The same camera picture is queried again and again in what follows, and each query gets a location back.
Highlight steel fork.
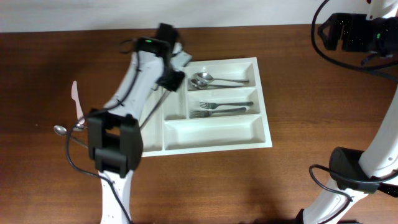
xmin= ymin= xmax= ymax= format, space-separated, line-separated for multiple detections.
xmin=198 ymin=101 xmax=254 ymax=110
xmin=189 ymin=107 xmax=247 ymax=118

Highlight pink plastic knife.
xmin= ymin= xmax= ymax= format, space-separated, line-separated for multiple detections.
xmin=71 ymin=81 xmax=84 ymax=119

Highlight steel spoon patterned handle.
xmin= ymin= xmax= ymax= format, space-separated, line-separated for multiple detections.
xmin=53 ymin=125 xmax=88 ymax=149

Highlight steel tongs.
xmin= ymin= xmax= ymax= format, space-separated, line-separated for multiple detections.
xmin=140 ymin=90 xmax=170 ymax=130

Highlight steel spoon plain handle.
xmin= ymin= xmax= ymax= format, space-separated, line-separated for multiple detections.
xmin=73 ymin=123 xmax=87 ymax=132

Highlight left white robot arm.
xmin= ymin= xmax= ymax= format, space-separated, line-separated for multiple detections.
xmin=87 ymin=24 xmax=185 ymax=223

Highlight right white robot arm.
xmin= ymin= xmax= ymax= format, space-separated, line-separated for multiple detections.
xmin=294 ymin=0 xmax=397 ymax=223

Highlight white cutlery tray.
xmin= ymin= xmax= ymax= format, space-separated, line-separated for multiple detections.
xmin=142 ymin=57 xmax=272 ymax=157

